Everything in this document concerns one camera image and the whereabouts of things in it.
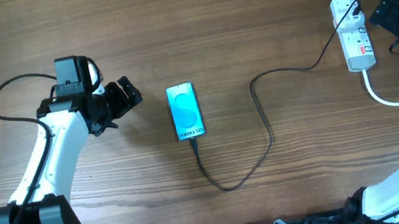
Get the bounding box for white power strip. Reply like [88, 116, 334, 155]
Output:
[328, 0, 379, 76]

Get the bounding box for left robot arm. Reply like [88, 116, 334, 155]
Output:
[0, 56, 142, 224]

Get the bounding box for black USB charging cable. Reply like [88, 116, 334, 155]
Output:
[169, 0, 390, 198]

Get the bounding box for teal screen Galaxy smartphone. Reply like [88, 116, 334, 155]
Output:
[165, 82, 206, 141]

